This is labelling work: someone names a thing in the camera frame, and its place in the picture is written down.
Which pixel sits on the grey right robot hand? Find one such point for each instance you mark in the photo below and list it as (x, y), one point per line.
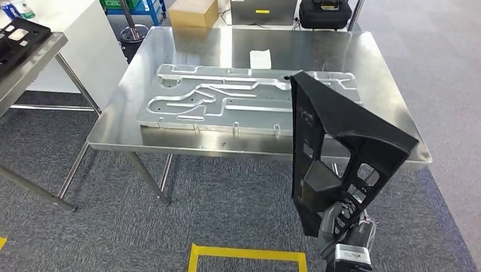
(330, 232)

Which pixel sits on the black plastic bracket part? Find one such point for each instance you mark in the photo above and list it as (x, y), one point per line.
(338, 112)
(15, 56)

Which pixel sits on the blue metal shelf rack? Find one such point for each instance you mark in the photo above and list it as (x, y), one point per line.
(150, 7)

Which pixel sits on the yellow floor tape square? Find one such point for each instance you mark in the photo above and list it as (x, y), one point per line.
(244, 252)
(2, 243)

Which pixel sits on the machined aluminium plate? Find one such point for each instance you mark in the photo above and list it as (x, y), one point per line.
(244, 120)

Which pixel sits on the white paper sheet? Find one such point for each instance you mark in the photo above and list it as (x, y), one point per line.
(260, 59)

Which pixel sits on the black carrying case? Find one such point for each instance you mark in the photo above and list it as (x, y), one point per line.
(325, 18)

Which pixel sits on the grey laptop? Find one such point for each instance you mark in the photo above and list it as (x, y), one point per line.
(263, 17)

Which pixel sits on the stainless steel table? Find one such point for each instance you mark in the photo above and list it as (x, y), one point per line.
(34, 67)
(131, 124)

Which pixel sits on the brown cardboard box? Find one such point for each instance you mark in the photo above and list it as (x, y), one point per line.
(193, 15)

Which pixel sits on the white cabinet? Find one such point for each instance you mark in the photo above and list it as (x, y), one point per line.
(94, 45)

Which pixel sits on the green plastic crate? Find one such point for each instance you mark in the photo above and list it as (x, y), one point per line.
(112, 3)

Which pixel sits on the green label plastic bottle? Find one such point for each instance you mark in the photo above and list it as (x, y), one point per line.
(26, 8)

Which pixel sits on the blue label plastic bottle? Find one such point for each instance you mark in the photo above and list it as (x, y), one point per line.
(9, 11)

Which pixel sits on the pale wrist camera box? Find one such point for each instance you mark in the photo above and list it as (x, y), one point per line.
(351, 257)

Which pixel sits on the chrome stanchion post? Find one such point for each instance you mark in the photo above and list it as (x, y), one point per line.
(355, 15)
(133, 34)

